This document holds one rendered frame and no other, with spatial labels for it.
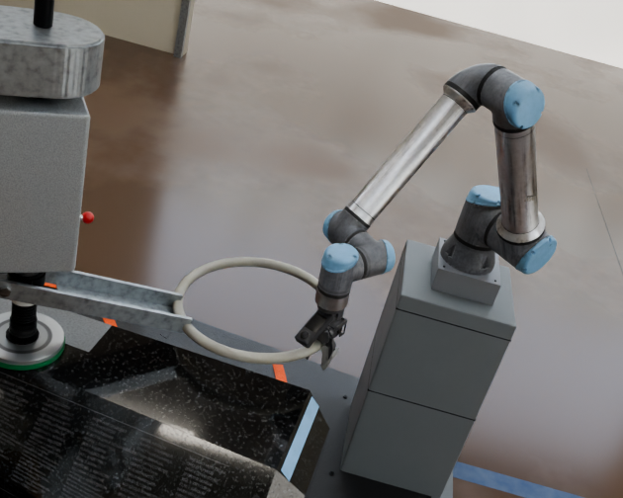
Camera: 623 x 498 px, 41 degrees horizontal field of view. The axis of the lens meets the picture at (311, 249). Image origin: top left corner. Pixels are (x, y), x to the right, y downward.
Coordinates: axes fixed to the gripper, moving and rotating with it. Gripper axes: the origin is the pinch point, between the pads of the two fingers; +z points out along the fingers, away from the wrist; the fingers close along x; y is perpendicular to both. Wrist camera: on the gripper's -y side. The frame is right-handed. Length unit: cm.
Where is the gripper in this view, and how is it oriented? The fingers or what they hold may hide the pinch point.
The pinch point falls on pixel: (314, 362)
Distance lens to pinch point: 237.4
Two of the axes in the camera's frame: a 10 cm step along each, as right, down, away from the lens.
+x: -7.7, -4.4, 4.6
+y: 6.2, -3.4, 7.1
